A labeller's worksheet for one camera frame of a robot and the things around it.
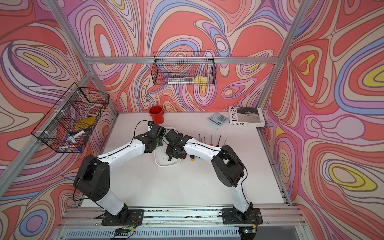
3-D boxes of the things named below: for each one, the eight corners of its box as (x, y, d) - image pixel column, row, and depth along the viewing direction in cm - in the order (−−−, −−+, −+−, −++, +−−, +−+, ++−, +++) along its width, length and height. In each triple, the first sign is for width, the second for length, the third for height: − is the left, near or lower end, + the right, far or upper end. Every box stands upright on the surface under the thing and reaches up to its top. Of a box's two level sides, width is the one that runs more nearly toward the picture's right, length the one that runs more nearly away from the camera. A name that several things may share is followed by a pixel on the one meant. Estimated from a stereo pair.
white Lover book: (230, 128, 114) (231, 123, 109) (226, 111, 126) (228, 106, 121) (264, 128, 114) (267, 123, 109) (257, 111, 126) (259, 106, 121)
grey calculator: (207, 119, 118) (208, 117, 116) (215, 112, 122) (215, 110, 121) (220, 127, 112) (220, 125, 111) (227, 120, 117) (228, 118, 115)
